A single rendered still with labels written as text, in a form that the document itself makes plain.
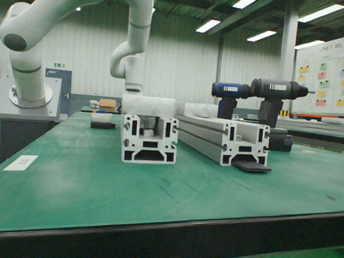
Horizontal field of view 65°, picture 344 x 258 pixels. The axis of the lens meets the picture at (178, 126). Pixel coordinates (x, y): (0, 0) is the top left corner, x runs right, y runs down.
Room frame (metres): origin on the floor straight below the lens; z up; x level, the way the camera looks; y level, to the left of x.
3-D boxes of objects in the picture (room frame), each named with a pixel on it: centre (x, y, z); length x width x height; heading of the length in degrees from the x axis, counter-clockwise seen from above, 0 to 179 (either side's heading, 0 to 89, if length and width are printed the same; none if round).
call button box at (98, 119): (1.13, 0.32, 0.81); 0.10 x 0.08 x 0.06; 102
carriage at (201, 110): (0.93, -0.05, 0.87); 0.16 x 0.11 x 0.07; 12
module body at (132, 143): (0.89, 0.14, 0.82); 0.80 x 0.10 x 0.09; 12
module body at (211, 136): (0.93, -0.05, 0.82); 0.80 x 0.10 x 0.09; 12
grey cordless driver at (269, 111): (0.86, -0.32, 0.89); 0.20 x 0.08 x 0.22; 91
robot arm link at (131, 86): (1.32, 0.23, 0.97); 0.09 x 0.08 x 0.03; 103
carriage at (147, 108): (0.64, 0.08, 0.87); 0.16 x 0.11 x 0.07; 12
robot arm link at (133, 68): (1.32, 0.24, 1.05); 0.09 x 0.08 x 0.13; 102
